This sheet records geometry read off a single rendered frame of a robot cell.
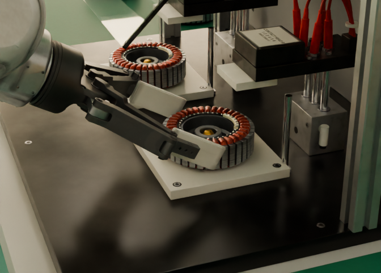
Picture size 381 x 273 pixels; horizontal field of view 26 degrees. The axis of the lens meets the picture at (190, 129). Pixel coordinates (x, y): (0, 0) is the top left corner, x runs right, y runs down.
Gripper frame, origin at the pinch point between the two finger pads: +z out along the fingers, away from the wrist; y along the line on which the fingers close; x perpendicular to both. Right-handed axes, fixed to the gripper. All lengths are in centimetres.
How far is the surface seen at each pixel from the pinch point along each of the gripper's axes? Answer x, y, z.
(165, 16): 7.6, -22.5, 0.2
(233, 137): 2.3, 4.3, 3.0
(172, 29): 2.8, -42.6, 11.8
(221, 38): 7.6, -25.5, 11.5
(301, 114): 7.3, 0.9, 12.2
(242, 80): 8.5, 2.4, 1.5
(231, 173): -1.4, 6.0, 4.1
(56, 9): -7, -69, 0
